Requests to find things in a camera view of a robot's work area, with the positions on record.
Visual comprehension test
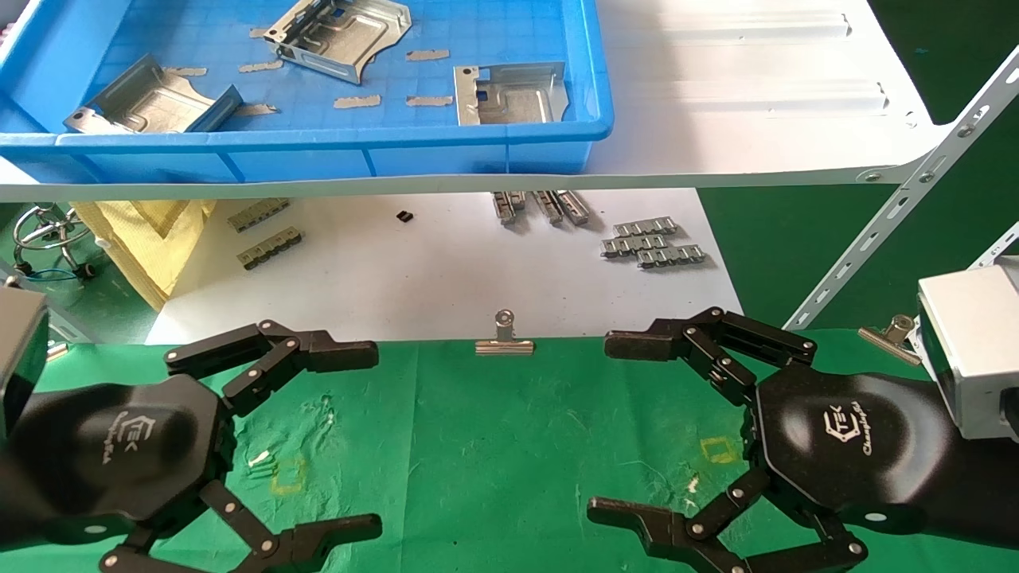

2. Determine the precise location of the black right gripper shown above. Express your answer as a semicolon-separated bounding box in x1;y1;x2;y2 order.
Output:
587;307;958;573

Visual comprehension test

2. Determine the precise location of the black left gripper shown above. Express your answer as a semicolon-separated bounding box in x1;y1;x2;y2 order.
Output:
16;320;383;573

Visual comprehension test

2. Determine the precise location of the stamped metal bracket part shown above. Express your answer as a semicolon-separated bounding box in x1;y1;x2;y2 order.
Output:
64;54;244;134
263;0;413;85
454;62;570;127

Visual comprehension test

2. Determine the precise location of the green cloth mat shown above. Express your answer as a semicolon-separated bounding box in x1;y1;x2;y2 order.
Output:
0;329;1019;573

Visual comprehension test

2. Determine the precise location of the grey connector strip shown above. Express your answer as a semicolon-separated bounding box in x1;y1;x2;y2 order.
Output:
601;234;670;259
613;217;679;239
636;245;707;270

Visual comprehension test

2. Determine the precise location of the olive connector strip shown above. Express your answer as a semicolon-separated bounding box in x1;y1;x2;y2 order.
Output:
228;199;291;233
237;228;304;271

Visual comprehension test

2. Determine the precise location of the yellow cloth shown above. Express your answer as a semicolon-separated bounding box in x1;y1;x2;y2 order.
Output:
72;199;217;311

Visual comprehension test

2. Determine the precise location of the blue plastic tray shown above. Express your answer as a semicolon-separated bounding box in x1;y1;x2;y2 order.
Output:
0;0;615;184

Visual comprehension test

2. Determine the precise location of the white metal shelf panel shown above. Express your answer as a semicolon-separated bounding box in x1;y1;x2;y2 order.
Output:
0;0;950;204

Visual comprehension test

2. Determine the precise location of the long white perforated brace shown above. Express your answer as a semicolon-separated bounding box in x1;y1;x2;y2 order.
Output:
784;44;1019;332

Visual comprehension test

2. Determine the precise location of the short white perforated brace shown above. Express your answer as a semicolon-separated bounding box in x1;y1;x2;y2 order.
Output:
967;223;1019;271

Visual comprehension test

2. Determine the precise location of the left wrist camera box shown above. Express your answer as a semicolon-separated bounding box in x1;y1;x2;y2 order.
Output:
0;286;50;435

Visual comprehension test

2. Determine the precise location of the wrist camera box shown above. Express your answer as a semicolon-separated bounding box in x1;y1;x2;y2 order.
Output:
908;256;1019;442
0;286;50;435

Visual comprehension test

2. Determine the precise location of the blue green wire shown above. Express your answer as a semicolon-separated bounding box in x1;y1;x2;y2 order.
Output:
12;266;98;284

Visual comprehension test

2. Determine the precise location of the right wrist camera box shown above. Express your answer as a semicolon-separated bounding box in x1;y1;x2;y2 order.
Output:
908;256;1019;442

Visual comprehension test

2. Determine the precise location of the metal wire ring stand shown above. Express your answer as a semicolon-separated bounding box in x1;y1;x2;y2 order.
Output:
12;203;100;279

